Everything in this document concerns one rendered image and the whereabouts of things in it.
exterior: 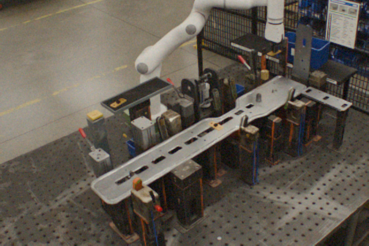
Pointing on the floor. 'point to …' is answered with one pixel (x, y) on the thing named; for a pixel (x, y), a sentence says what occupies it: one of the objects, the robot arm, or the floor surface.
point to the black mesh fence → (283, 16)
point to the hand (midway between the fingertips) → (274, 48)
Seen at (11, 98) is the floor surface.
